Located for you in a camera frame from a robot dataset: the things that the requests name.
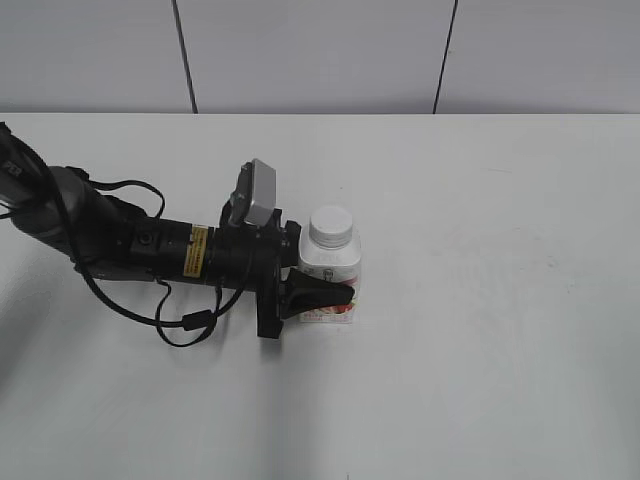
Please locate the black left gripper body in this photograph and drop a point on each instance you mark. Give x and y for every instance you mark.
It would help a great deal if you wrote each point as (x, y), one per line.
(247, 258)

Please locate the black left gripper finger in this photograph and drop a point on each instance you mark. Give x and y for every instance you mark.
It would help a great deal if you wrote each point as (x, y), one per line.
(302, 293)

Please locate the white strawberry yogurt bottle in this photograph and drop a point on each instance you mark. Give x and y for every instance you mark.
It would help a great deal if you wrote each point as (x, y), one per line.
(340, 264)

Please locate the white round bottle cap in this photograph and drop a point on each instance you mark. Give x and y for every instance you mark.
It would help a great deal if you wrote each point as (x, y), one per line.
(331, 227)

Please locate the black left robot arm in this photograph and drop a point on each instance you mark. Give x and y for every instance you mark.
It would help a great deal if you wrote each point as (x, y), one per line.
(108, 239)

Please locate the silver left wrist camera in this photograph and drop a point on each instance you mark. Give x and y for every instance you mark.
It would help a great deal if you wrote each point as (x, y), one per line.
(254, 197)

